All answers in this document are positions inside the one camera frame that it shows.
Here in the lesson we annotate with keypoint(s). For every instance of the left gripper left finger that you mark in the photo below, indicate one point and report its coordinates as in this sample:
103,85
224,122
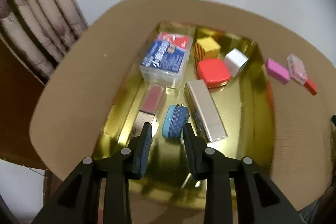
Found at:
104,181

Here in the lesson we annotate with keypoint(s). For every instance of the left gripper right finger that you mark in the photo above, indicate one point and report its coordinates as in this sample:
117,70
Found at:
243,181

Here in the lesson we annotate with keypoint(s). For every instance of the silver gold rectangular bar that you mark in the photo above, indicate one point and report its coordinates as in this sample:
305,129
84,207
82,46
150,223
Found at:
204,111

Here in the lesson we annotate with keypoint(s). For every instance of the blue polka dot case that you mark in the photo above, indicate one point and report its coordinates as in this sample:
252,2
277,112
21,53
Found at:
176,117

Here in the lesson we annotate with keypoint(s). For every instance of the red rectangular block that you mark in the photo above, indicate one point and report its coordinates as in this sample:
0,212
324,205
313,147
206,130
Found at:
311,86

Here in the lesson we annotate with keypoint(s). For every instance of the pink rectangular block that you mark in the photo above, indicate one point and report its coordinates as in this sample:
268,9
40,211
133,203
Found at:
277,71

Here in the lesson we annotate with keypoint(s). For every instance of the clear tube red lipstick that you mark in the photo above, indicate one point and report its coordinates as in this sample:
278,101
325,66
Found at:
150,110

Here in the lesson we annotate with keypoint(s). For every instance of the red rounded square case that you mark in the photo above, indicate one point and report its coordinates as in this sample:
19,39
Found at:
213,72

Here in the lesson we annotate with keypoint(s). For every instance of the white zigzag pattern box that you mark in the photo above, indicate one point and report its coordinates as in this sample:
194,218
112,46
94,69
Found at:
235,61

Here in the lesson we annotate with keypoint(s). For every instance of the yellow orange cube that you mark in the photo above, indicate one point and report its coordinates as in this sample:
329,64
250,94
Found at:
206,48

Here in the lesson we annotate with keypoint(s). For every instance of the clear box blue label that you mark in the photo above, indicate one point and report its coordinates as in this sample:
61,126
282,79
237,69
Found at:
166,59

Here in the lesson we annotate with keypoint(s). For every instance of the clear box red insert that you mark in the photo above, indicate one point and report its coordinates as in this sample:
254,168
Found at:
296,69

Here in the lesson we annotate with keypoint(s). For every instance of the floral beige curtain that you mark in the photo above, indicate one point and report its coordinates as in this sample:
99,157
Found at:
40,33

